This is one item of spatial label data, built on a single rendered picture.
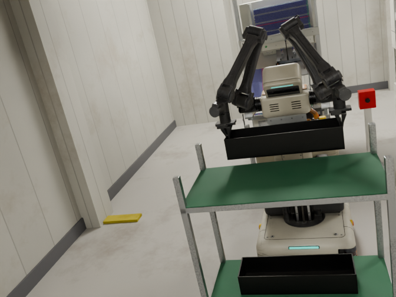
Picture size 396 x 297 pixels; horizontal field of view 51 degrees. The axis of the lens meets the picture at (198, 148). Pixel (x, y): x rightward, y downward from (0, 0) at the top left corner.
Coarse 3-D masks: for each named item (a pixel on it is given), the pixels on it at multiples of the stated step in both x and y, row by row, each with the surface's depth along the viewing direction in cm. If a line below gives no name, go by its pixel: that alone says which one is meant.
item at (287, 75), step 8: (288, 64) 228; (296, 64) 227; (264, 72) 231; (272, 72) 229; (280, 72) 227; (288, 72) 226; (296, 72) 224; (264, 80) 229; (272, 80) 227; (280, 80) 226; (288, 80) 224; (296, 80) 222; (264, 88) 229; (272, 88) 228; (280, 88) 228; (288, 88) 228; (296, 88) 227; (272, 96) 235
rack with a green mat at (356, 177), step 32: (288, 160) 213; (320, 160) 205; (352, 160) 197; (384, 160) 159; (192, 192) 200; (224, 192) 193; (256, 192) 186; (288, 192) 180; (320, 192) 174; (352, 192) 168; (384, 192) 163; (192, 256) 195; (224, 256) 242; (384, 256) 218; (224, 288) 221; (384, 288) 197
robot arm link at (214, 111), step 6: (216, 96) 210; (234, 96) 208; (216, 102) 205; (222, 102) 205; (228, 102) 207; (210, 108) 204; (216, 108) 203; (222, 108) 206; (210, 114) 206; (216, 114) 204
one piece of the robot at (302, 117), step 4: (280, 116) 237; (284, 116) 236; (288, 116) 235; (292, 116) 234; (296, 116) 234; (300, 116) 233; (304, 116) 233; (268, 120) 239; (272, 120) 238; (276, 120) 238; (280, 120) 237; (284, 120) 236; (288, 120) 236; (292, 120) 235; (296, 120) 235; (300, 120) 234; (304, 120) 233; (268, 124) 240; (272, 124) 239
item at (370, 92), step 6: (360, 90) 376; (366, 90) 372; (372, 90) 368; (360, 96) 371; (366, 96) 369; (372, 96) 368; (360, 102) 372; (366, 102) 370; (372, 102) 370; (360, 108) 375; (366, 108) 373; (366, 114) 377; (366, 120) 379; (366, 126) 381; (366, 132) 383; (366, 138) 388; (384, 168) 390
